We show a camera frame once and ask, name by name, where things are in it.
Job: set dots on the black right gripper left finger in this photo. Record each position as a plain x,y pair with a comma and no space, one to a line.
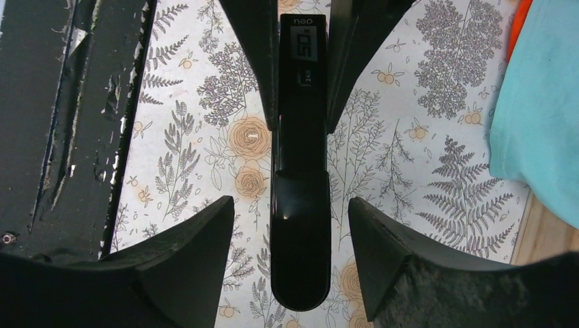
173,279

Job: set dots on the orange t-shirt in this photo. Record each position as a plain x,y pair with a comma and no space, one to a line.
518,22

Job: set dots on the black stapler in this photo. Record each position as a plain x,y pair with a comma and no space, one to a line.
300,221

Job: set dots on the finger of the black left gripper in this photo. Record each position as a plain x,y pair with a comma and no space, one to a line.
255,23
357,29

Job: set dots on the teal t-shirt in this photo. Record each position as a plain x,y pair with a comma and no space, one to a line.
534,130

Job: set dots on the wooden rack base tray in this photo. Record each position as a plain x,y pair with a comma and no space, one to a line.
542,234

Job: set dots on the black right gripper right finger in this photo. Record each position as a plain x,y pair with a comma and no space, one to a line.
410,280

